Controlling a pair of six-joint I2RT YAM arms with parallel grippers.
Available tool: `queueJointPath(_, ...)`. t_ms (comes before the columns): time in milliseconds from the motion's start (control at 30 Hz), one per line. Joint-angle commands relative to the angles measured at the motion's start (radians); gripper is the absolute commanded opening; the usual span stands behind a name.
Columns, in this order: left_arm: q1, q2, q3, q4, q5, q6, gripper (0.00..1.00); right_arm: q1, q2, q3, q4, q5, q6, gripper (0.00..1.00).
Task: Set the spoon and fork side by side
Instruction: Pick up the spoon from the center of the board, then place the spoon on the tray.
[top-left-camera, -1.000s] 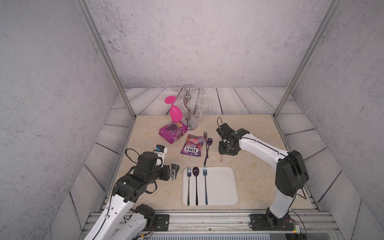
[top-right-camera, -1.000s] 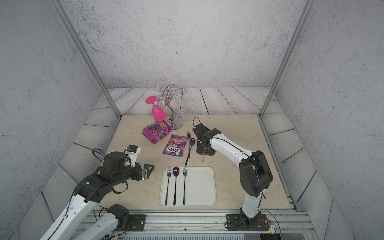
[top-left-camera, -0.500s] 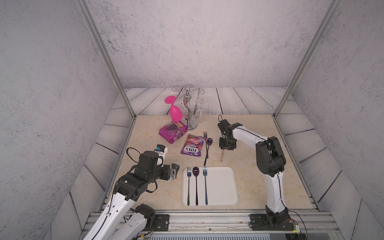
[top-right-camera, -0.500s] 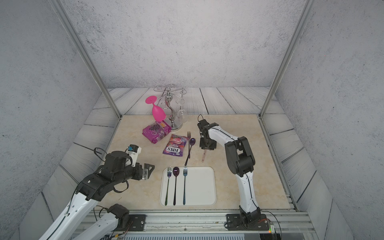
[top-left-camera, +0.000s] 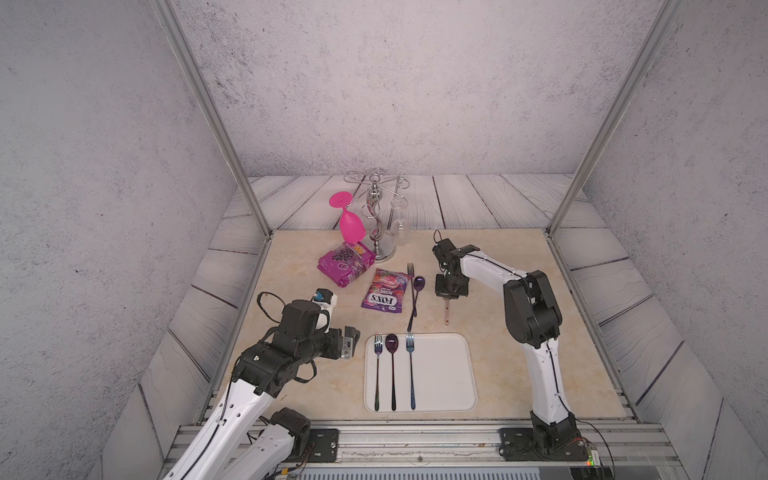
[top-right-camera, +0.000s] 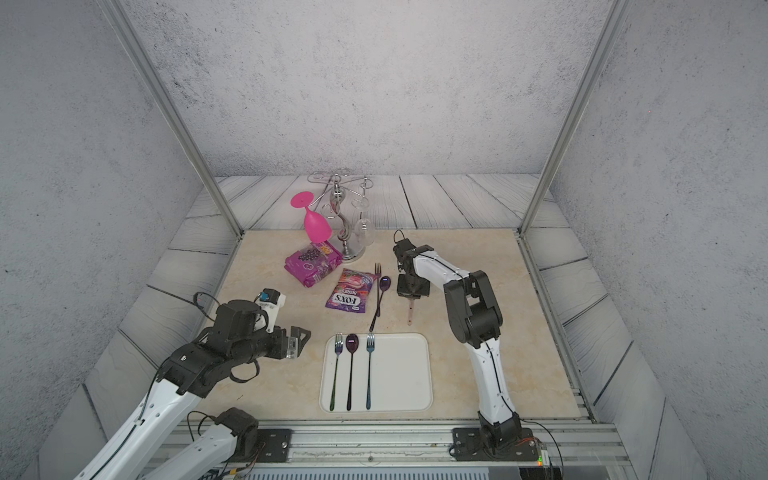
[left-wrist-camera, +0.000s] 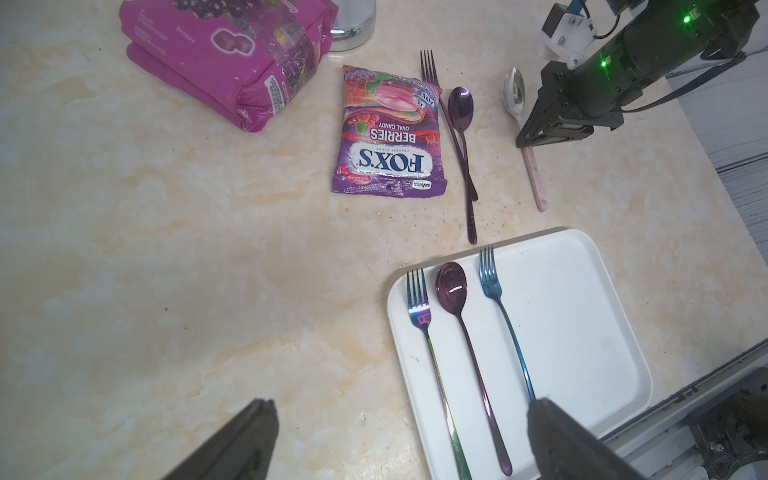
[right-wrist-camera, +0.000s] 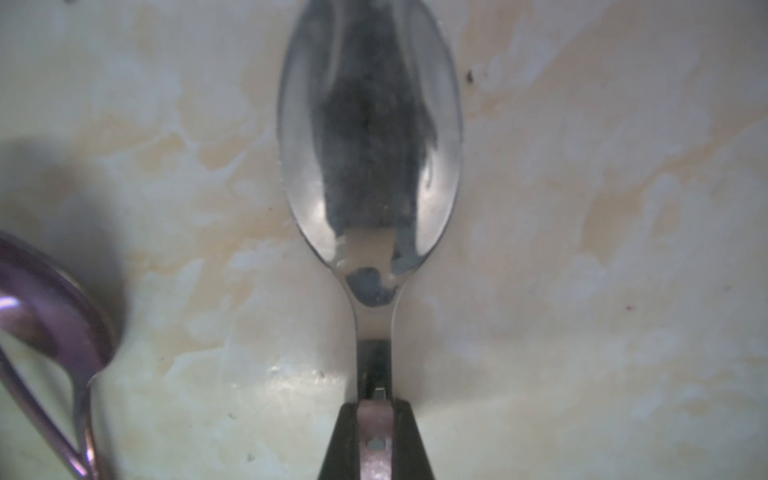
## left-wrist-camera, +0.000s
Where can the dark purple fork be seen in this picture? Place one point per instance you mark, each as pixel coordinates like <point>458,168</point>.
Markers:
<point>429,74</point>

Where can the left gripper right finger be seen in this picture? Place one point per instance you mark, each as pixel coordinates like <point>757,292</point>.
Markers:
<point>563,449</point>

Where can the aluminium front rail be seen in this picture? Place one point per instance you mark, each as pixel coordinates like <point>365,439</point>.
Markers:
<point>658,443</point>

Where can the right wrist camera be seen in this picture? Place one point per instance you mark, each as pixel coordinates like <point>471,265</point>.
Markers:
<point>566,34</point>

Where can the dark purple spoon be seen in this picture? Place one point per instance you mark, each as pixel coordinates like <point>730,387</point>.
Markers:
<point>452,291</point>
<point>461,111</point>

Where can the magenta grape snack pack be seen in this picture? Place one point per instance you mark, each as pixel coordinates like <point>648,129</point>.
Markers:
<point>246,60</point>

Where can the rainbow green fork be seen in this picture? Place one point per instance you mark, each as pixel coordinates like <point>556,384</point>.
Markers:
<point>419,311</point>

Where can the silver spoon pink handle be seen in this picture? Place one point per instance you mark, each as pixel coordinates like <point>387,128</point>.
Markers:
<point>514,103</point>

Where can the chrome glass holder stand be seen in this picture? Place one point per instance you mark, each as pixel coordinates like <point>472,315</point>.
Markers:
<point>354,24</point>

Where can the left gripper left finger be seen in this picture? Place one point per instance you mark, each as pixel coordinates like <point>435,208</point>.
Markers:
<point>241,449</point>

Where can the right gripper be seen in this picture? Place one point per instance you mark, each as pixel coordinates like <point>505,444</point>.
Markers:
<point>658,40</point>

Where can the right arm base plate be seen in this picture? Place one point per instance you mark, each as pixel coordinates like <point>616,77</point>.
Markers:
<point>731,430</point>

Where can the Fox's berries candy bag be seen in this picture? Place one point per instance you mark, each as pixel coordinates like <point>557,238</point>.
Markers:
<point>390,137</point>

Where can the white rectangular tray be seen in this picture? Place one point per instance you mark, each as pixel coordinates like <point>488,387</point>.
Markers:
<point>577,341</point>

